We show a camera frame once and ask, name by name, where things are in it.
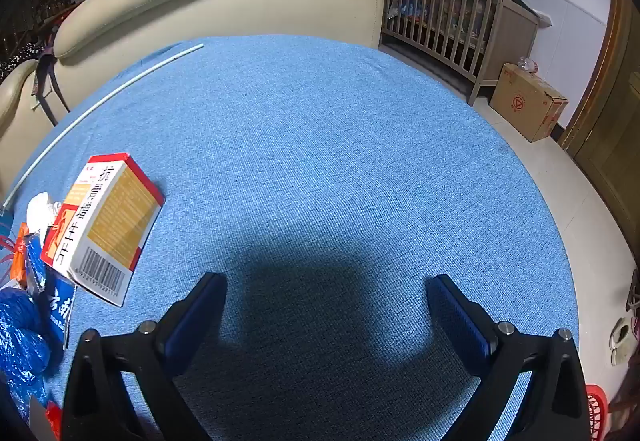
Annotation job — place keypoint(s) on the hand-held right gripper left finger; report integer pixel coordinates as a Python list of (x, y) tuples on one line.
[(192, 321)]

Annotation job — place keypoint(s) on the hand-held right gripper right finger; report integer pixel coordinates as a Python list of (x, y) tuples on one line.
[(457, 321)]

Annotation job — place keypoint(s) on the white red medicine box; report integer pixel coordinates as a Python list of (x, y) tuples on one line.
[(115, 216)]

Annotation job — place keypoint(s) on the red plastic basket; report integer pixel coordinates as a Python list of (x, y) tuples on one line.
[(596, 413)]

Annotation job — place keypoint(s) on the blue plastic bag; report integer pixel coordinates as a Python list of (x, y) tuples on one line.
[(20, 336)]

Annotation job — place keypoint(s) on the blue printed packet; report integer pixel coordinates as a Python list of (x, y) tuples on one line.
[(60, 306)]

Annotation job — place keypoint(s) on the pale slipper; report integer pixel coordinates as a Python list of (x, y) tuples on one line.
[(619, 336)]

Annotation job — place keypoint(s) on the orange wrapper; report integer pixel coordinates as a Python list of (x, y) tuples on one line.
[(19, 256)]

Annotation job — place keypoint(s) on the crumpled white tissue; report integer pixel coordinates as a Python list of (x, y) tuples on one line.
[(40, 208)]

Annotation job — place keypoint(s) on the blue table cloth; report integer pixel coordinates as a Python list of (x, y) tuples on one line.
[(310, 146)]

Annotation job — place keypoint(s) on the brown cardboard box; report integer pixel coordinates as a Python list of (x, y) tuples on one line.
[(520, 101)]

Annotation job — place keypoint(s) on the wooden door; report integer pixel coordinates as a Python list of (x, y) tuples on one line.
[(610, 136)]

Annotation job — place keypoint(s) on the clear plastic bottle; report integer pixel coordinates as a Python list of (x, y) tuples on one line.
[(527, 64)]

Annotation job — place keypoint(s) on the thin white rod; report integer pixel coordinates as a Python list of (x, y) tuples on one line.
[(195, 47)]

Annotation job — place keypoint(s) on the wooden baby crib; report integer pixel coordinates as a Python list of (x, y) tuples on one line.
[(515, 28)]

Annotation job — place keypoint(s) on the dark cluttered shelf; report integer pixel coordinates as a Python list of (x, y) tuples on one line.
[(30, 11)]

